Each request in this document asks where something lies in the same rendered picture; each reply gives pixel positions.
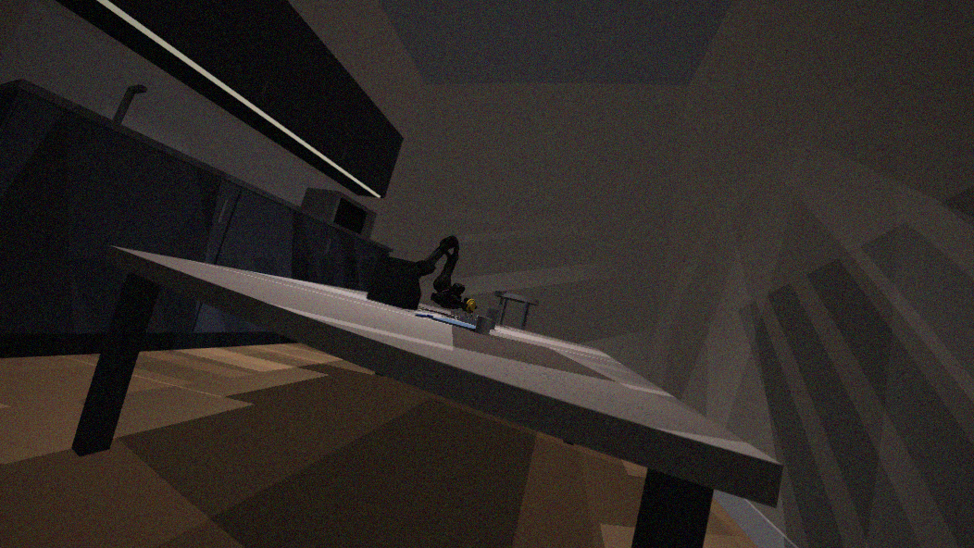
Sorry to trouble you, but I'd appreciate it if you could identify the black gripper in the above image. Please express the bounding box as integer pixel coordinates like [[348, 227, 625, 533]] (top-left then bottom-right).
[[440, 293, 470, 312]]

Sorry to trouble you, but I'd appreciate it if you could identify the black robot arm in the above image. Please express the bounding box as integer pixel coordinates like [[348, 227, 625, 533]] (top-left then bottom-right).
[[416, 235, 465, 305]]

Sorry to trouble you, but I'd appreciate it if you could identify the grey dish rack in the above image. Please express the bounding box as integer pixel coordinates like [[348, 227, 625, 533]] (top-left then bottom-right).
[[459, 308, 499, 330]]

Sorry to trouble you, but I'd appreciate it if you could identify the blue square mat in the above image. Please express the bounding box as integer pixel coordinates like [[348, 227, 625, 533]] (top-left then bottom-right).
[[431, 318, 476, 331]]

